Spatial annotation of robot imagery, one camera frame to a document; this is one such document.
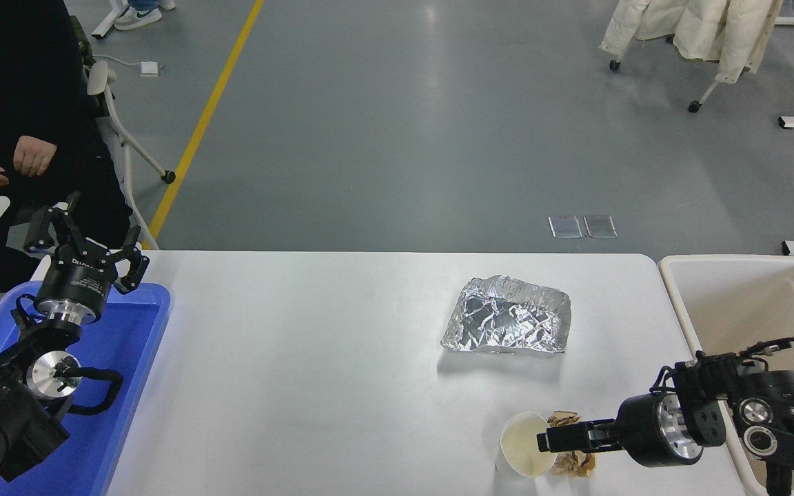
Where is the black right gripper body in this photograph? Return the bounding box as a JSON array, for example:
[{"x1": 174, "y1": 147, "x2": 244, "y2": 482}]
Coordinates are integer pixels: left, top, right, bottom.
[{"x1": 616, "y1": 394, "x2": 673, "y2": 468}]

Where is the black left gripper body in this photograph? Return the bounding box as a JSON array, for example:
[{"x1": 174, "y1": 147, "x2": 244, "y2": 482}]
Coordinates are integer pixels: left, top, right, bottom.
[{"x1": 36, "y1": 256, "x2": 116, "y2": 319}]

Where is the tan paper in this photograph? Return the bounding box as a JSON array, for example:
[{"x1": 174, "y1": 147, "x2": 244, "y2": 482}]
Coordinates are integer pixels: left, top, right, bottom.
[{"x1": 547, "y1": 411, "x2": 598, "y2": 477}]

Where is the white paper cup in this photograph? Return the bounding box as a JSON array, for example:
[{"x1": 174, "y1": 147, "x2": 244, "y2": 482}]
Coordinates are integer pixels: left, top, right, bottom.
[{"x1": 496, "y1": 412, "x2": 559, "y2": 479}]

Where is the foil tray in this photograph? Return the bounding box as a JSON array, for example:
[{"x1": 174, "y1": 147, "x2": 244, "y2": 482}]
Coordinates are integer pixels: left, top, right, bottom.
[{"x1": 440, "y1": 274, "x2": 572, "y2": 355}]

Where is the person's left hand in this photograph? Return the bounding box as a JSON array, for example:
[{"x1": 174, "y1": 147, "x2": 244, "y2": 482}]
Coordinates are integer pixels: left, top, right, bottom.
[{"x1": 13, "y1": 136, "x2": 59, "y2": 178}]

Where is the blue plastic tray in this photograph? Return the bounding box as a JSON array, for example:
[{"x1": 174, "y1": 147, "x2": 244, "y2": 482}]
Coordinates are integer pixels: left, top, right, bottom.
[{"x1": 0, "y1": 281, "x2": 172, "y2": 496}]

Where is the person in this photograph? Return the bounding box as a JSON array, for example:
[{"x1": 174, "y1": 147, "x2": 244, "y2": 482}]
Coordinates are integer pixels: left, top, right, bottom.
[
  {"x1": 0, "y1": 0, "x2": 134, "y2": 296},
  {"x1": 114, "y1": 0, "x2": 176, "y2": 32}
]

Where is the large pale bin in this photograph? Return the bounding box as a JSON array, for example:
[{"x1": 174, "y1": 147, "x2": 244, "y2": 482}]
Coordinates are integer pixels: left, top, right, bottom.
[{"x1": 658, "y1": 254, "x2": 794, "y2": 496}]

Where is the grey wheeled chair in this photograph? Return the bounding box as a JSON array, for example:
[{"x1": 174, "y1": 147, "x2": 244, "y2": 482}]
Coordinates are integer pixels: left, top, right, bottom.
[{"x1": 70, "y1": 14, "x2": 177, "y2": 250}]

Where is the white slanted table leg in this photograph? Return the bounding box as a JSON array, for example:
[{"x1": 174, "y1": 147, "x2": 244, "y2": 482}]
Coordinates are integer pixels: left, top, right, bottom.
[{"x1": 92, "y1": 0, "x2": 130, "y2": 39}]

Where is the white wheeled chair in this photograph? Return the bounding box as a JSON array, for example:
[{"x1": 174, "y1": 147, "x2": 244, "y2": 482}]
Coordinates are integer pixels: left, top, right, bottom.
[{"x1": 609, "y1": 0, "x2": 787, "y2": 113}]

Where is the cream puffy jacket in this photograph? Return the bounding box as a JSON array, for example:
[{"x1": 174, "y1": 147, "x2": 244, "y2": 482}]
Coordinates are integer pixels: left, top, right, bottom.
[{"x1": 600, "y1": 0, "x2": 784, "y2": 85}]

